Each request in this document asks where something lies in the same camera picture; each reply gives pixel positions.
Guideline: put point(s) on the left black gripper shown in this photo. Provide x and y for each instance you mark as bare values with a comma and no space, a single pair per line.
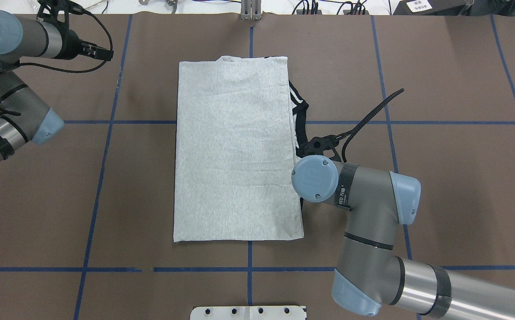
71,47

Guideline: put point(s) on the grey cartoon print t-shirt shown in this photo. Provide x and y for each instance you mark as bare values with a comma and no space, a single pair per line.
235,151

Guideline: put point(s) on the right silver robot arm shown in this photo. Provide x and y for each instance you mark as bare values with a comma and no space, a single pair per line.
368,275

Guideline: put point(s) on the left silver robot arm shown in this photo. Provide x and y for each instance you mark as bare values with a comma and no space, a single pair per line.
25,117

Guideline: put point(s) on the left grey orange usb hub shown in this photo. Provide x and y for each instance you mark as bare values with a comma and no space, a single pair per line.
306,8

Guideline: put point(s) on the grey orange usb hub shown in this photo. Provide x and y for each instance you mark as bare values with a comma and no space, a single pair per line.
306,8
353,8

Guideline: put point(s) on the right grey orange usb hub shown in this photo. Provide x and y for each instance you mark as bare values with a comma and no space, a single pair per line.
353,8

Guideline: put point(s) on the black box with label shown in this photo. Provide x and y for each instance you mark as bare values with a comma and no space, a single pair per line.
431,7

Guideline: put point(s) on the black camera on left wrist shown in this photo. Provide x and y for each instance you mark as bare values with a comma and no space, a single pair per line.
57,12

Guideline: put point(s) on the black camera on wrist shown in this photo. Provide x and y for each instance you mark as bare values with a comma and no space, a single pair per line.
57,12
320,144

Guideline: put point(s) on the aluminium frame post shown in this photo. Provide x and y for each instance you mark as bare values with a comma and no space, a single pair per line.
251,10

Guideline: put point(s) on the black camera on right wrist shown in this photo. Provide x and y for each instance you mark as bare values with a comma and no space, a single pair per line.
320,144

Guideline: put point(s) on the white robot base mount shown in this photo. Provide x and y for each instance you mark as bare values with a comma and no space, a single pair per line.
268,312

